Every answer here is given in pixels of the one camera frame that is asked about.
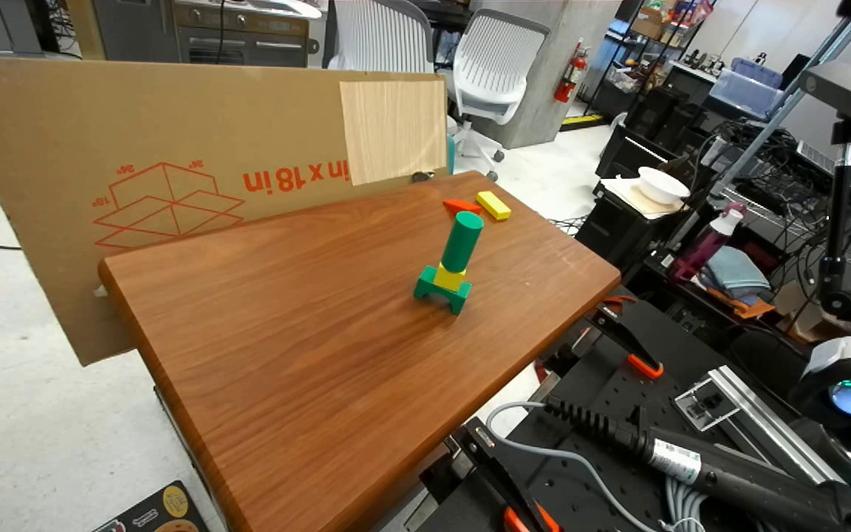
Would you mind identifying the yellow rectangular block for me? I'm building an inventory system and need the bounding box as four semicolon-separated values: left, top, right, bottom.
476;190;512;221

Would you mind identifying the green arch block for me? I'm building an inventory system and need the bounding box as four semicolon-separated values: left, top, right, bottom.
414;267;473;314

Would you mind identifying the small yellow cube block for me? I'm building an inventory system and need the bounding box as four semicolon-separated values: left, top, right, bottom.
435;264;467;293

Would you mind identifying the green cylinder block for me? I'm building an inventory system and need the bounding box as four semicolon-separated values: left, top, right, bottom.
439;209;484;272

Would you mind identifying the orange wedge block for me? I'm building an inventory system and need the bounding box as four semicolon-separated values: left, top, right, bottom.
444;202;481;216

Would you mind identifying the black orange clamp front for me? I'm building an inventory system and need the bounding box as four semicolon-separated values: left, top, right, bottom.
453;419;565;532

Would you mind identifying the black orange clamp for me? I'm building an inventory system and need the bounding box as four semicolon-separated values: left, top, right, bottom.
597;305;664;382
453;419;565;532

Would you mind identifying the white office chair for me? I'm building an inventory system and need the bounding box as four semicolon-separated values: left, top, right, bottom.
453;8;547;173

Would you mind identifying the red fire extinguisher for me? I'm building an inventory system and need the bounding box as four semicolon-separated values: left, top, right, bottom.
553;38;589;103

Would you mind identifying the white bowl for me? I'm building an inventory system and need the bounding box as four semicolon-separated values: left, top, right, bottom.
636;165;692;203

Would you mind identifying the large cardboard box sheet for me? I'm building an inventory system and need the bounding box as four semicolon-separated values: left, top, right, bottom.
0;55;445;363

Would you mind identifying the black cylindrical tool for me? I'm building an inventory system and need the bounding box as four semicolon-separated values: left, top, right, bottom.
547;403;851;532

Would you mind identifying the black camera on stand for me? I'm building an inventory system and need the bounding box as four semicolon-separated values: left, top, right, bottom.
803;63;851;321

